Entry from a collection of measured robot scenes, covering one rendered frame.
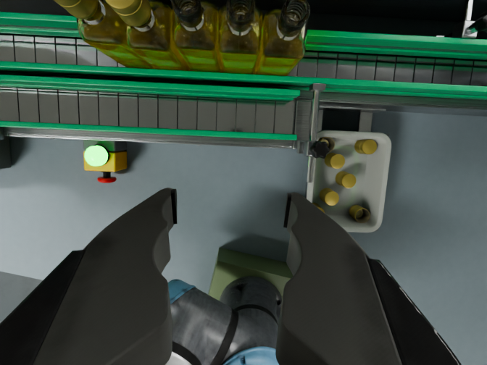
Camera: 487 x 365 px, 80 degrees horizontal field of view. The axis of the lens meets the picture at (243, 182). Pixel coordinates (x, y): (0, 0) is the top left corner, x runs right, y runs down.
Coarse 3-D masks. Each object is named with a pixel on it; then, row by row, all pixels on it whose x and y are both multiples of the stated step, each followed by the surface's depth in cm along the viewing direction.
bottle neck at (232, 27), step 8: (232, 0) 30; (240, 0) 31; (248, 0) 30; (232, 8) 32; (240, 8) 33; (248, 8) 32; (232, 16) 30; (240, 16) 30; (248, 16) 30; (232, 24) 33; (240, 24) 32; (248, 24) 32; (232, 32) 35; (240, 32) 34; (248, 32) 35
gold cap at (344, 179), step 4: (340, 172) 70; (344, 172) 69; (336, 176) 70; (340, 176) 68; (344, 176) 67; (348, 176) 67; (352, 176) 67; (336, 180) 71; (340, 180) 68; (344, 180) 67; (348, 180) 67; (352, 180) 67; (356, 180) 67; (340, 184) 69; (344, 184) 67; (348, 184) 67; (352, 184) 67
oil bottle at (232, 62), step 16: (224, 16) 35; (256, 16) 35; (224, 32) 36; (256, 32) 36; (224, 48) 37; (240, 48) 37; (256, 48) 37; (224, 64) 45; (240, 64) 44; (256, 64) 45
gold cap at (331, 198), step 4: (324, 188) 71; (328, 188) 71; (320, 192) 71; (324, 192) 69; (328, 192) 67; (332, 192) 67; (320, 196) 71; (324, 196) 68; (328, 196) 67; (332, 196) 67; (336, 196) 67; (324, 200) 68; (328, 200) 67; (332, 200) 68; (336, 200) 68; (328, 204) 68; (332, 204) 68
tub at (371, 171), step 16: (336, 144) 70; (352, 144) 70; (384, 144) 64; (320, 160) 70; (352, 160) 71; (368, 160) 70; (384, 160) 64; (320, 176) 71; (368, 176) 70; (384, 176) 64; (336, 192) 72; (352, 192) 72; (368, 192) 70; (384, 192) 65; (336, 208) 72; (368, 208) 70; (352, 224) 68; (368, 224) 68
